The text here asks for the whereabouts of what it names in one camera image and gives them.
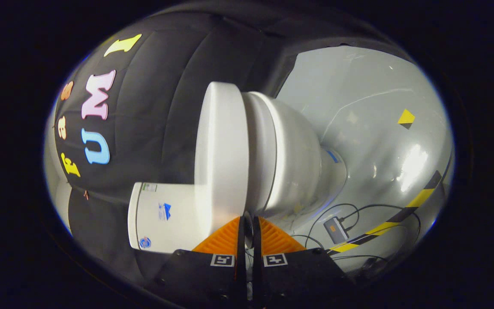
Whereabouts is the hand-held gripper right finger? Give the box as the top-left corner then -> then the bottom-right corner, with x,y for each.
253,216 -> 359,309

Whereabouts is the white ceramic toilet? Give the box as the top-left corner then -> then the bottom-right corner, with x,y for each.
128,91 -> 347,254

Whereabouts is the black backdrop cloth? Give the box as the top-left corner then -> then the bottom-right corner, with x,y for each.
53,8 -> 402,282

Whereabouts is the white toilet lid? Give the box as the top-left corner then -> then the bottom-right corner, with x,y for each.
194,82 -> 250,228

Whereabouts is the yellow black tape square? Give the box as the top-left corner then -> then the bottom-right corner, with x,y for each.
398,109 -> 416,130

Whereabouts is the small grey adapter box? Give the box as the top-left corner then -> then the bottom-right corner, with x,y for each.
323,217 -> 350,244

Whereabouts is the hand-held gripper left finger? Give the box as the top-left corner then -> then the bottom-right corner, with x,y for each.
142,216 -> 247,309

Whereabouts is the white toilet seat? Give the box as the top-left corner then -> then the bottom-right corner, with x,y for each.
242,91 -> 278,215

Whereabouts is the yellow black striped floor tape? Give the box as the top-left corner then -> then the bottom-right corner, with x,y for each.
328,170 -> 445,254

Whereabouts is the black cable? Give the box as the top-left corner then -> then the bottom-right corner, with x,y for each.
291,203 -> 360,250
332,204 -> 422,263

